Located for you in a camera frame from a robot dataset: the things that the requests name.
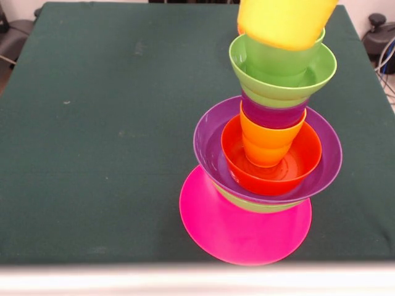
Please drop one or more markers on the purple plastic bowl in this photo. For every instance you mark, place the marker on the purple plastic bowl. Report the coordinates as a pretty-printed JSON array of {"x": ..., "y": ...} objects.
[{"x": 206, "y": 148}]

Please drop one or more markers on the small red-orange plastic bowl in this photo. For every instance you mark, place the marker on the small red-orange plastic bowl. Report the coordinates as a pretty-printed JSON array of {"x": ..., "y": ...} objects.
[{"x": 308, "y": 160}]

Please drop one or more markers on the small green plastic bowl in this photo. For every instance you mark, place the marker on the small green plastic bowl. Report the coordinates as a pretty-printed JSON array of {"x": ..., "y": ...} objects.
[{"x": 247, "y": 74}]

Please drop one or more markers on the grey office chair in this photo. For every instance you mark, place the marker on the grey office chair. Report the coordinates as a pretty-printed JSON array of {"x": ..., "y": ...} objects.
[{"x": 15, "y": 37}]

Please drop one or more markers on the yellow plastic cup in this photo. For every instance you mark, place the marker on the yellow plastic cup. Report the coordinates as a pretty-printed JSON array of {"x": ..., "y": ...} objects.
[{"x": 284, "y": 21}]

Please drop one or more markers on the black chair base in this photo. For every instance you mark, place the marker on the black chair base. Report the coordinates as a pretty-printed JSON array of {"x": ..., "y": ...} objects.
[{"x": 378, "y": 37}]

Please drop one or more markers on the green plastic cup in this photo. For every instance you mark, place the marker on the green plastic cup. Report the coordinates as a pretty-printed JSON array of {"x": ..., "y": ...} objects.
[{"x": 277, "y": 61}]

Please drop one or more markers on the large green plastic bowl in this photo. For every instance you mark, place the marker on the large green plastic bowl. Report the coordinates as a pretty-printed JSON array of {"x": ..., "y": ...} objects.
[{"x": 256, "y": 206}]

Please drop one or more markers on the dark green tablecloth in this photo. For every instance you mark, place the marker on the dark green tablecloth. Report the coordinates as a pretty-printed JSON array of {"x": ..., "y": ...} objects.
[{"x": 92, "y": 200}]

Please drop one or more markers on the orange plastic cup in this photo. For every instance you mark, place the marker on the orange plastic cup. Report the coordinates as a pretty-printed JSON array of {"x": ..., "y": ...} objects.
[{"x": 265, "y": 145}]

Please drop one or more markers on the pink plastic bowl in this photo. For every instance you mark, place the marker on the pink plastic bowl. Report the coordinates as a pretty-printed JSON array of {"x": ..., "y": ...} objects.
[{"x": 247, "y": 234}]

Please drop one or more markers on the purple plastic cup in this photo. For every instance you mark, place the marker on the purple plastic cup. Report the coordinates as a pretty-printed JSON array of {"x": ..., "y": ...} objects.
[{"x": 271, "y": 115}]

